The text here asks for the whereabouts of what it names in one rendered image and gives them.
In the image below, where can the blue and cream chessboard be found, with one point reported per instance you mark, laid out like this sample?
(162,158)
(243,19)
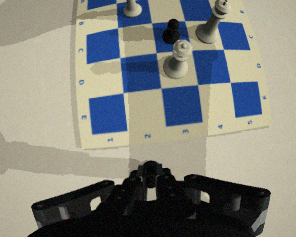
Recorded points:
(124,96)

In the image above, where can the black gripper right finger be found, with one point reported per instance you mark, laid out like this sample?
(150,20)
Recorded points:
(244,202)

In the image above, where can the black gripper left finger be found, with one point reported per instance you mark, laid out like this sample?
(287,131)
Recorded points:
(76,204)

